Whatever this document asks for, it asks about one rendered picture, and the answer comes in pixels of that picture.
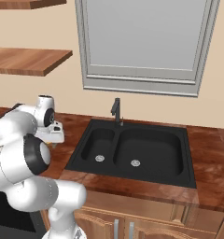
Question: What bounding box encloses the grey framed window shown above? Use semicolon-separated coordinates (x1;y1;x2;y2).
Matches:
74;0;221;98

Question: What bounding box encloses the silver cupboard handle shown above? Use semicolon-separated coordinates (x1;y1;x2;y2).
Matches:
128;220;135;239
113;218;120;239

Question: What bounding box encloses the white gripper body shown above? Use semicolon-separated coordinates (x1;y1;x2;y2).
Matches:
35;128;66;145

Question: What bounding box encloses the wooden panel under sink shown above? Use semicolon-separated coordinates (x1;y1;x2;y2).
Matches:
81;190;184;224

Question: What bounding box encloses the black double basin sink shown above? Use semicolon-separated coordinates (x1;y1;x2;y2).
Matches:
64;118;198;190

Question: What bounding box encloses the black appliance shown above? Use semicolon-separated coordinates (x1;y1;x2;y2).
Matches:
0;190;49;239

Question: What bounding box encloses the black tap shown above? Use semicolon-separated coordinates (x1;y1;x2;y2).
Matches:
110;97;124;127

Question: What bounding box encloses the wooden wall shelf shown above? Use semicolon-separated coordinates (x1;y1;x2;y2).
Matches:
0;47;74;77
0;0;68;10

